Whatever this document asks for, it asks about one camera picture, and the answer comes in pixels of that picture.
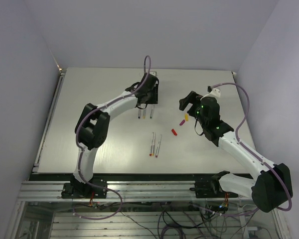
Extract dark green end white pen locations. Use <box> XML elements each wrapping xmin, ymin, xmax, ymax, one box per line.
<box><xmin>149</xmin><ymin>105</ymin><xmax>155</xmax><ymax>119</ymax></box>

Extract red end white pen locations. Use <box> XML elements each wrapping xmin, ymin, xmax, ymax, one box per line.
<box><xmin>149</xmin><ymin>132</ymin><xmax>155</xmax><ymax>156</ymax></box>

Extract yellow end white pen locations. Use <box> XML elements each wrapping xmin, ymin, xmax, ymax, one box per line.
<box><xmin>150</xmin><ymin>132</ymin><xmax>156</xmax><ymax>156</ymax></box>

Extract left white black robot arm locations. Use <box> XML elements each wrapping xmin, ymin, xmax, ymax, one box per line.
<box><xmin>73</xmin><ymin>73</ymin><xmax>159</xmax><ymax>198</ymax></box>

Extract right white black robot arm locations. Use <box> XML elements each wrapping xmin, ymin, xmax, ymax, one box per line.
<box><xmin>179</xmin><ymin>91</ymin><xmax>293</xmax><ymax>213</ymax></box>

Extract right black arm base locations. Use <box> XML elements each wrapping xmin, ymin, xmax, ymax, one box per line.
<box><xmin>189</xmin><ymin>171</ymin><xmax>230</xmax><ymax>199</ymax></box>

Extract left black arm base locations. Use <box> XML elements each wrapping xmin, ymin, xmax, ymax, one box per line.
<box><xmin>61</xmin><ymin>176</ymin><xmax>108</xmax><ymax>199</ymax></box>

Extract purple end white pen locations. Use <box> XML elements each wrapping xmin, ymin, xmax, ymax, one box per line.
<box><xmin>155</xmin><ymin>134</ymin><xmax>162</xmax><ymax>158</ymax></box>

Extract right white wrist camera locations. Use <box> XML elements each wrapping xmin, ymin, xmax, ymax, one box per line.
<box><xmin>202</xmin><ymin>86</ymin><xmax>221</xmax><ymax>98</ymax></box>

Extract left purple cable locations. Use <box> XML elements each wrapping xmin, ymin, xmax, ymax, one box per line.
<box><xmin>72</xmin><ymin>55</ymin><xmax>152</xmax><ymax>220</ymax></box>

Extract purple cable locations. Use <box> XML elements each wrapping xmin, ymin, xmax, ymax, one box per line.
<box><xmin>72</xmin><ymin>55</ymin><xmax>152</xmax><ymax>220</ymax></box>
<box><xmin>213</xmin><ymin>82</ymin><xmax>295</xmax><ymax>217</ymax></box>

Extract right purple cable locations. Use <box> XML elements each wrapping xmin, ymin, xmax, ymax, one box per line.
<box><xmin>213</xmin><ymin>82</ymin><xmax>295</xmax><ymax>217</ymax></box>

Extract aluminium rail frame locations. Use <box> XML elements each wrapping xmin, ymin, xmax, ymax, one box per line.
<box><xmin>16</xmin><ymin>180</ymin><xmax>280</xmax><ymax>202</ymax></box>

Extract loose cables under table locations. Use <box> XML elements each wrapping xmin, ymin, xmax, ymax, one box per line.
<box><xmin>72</xmin><ymin>199</ymin><xmax>265</xmax><ymax>239</ymax></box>

